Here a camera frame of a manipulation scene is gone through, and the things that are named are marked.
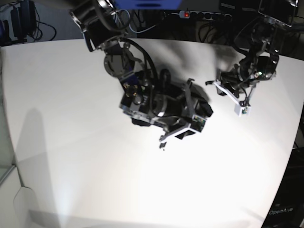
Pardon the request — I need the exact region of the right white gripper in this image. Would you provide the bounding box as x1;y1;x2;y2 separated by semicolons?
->
159;78;206;149

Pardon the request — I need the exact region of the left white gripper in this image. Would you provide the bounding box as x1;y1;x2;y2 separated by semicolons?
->
205;80;252;116

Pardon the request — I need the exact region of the black long-sleeve shirt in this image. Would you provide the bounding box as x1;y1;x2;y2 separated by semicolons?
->
130;84;214;141

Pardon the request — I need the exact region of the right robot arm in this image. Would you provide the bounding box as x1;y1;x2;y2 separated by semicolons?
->
69;0;213;148

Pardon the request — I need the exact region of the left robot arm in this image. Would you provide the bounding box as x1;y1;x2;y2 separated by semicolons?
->
206;0;299;116

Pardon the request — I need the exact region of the white power strip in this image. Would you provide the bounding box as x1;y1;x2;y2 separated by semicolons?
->
177;10;232;22

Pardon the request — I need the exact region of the black OpenArm case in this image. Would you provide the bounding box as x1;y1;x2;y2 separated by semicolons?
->
262;148;304;228

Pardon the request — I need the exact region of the blue box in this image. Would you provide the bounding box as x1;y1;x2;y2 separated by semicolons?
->
114;0;182;10

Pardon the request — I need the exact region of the black power adapter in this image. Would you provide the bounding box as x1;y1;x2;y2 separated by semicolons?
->
10;0;37;39

